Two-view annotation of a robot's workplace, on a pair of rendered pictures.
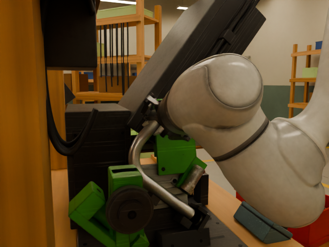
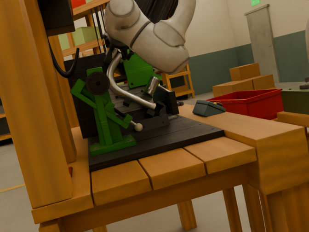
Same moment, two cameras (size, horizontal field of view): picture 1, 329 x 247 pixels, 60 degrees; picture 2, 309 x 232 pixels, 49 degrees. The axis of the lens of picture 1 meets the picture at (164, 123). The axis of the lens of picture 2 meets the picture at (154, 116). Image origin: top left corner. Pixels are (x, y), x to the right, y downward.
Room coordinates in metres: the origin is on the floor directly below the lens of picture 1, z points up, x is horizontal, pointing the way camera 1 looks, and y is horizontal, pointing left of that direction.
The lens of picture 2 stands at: (-0.64, -0.23, 1.13)
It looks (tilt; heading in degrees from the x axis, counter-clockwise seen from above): 8 degrees down; 7
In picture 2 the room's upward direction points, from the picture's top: 13 degrees counter-clockwise
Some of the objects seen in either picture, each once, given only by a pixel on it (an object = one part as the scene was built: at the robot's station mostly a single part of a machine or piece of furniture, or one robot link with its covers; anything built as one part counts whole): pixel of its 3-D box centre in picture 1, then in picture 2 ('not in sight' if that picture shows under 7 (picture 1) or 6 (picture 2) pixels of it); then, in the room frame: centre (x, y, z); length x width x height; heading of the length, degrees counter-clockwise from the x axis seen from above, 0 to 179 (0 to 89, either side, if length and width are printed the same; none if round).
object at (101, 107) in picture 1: (97, 157); (93, 95); (0.93, 0.23, 1.07); 0.30 x 0.18 x 0.34; 17
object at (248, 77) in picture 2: not in sight; (242, 83); (7.34, -1.37, 0.37); 1.20 x 0.80 x 0.74; 119
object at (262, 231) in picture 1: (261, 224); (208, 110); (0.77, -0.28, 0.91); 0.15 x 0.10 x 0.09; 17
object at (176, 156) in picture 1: (171, 134); (135, 62); (0.82, -0.02, 1.17); 0.13 x 0.12 x 0.20; 17
